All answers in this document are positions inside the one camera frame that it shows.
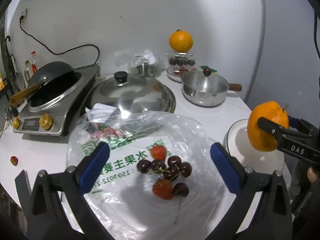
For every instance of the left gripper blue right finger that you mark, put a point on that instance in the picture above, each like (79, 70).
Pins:
(231, 171)

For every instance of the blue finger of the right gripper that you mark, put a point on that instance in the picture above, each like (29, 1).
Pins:
(272, 128)
(303, 128)

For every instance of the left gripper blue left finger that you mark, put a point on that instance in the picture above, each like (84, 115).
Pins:
(90, 167)

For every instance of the large orange with stem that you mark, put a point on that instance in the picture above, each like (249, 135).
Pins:
(260, 140)

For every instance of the white plate with dark rim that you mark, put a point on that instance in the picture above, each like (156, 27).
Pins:
(237, 145)

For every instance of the clear plastic bag green print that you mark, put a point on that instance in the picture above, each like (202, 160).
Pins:
(122, 197)

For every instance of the grey refrigerator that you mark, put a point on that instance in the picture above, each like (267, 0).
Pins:
(288, 71)

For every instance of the dark cherry cluster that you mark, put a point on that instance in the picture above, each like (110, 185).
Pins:
(173, 169)

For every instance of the steel induction cooker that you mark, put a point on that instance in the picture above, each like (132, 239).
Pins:
(55, 117)

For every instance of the stray strawberry on table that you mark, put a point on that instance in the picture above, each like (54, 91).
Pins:
(14, 160)

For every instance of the green yellow sponge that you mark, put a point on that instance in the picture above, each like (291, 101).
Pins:
(207, 70)

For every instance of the small steel saucepan with lid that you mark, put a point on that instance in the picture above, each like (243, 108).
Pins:
(206, 90)

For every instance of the large steel wok lid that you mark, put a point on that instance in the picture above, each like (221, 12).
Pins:
(131, 92)

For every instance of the clear glass container with cherries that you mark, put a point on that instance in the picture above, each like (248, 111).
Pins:
(179, 63)

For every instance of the steel condiment cups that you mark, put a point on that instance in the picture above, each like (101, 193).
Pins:
(147, 69)

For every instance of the oil bottle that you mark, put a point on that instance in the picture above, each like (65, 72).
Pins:
(27, 71)

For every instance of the crumpled clear plastic bag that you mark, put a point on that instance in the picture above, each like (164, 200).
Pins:
(130, 62)

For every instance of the orange on glass container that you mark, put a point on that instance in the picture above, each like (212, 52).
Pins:
(181, 41)

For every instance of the black umbrella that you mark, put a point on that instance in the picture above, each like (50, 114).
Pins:
(9, 66)

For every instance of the black wok with yellow handle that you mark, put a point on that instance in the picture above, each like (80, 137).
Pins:
(47, 83)

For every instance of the white wall socket left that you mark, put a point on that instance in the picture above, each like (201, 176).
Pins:
(23, 15)

